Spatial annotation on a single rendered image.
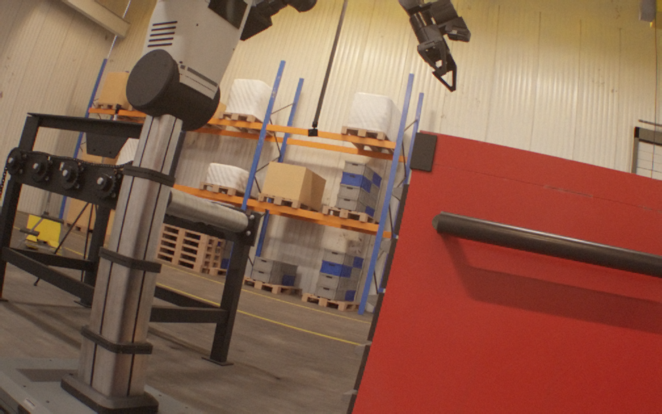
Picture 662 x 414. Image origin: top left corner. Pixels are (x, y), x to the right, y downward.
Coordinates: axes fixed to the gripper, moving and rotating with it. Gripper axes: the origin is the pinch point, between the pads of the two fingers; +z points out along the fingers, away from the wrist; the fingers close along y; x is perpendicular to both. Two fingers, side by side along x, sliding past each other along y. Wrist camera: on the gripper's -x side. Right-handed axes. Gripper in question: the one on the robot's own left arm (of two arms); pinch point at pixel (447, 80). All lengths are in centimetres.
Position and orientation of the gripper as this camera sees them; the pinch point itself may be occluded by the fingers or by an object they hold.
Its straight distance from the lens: 131.6
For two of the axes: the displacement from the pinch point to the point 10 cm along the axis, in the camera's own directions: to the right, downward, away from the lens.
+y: 4.4, 1.8, 8.8
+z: 2.4, 9.2, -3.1
